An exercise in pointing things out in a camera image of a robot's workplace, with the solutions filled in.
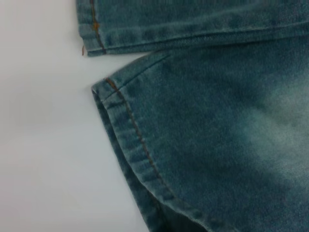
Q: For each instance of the blue denim shorts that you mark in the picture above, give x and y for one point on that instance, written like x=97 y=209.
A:
x=217 y=120

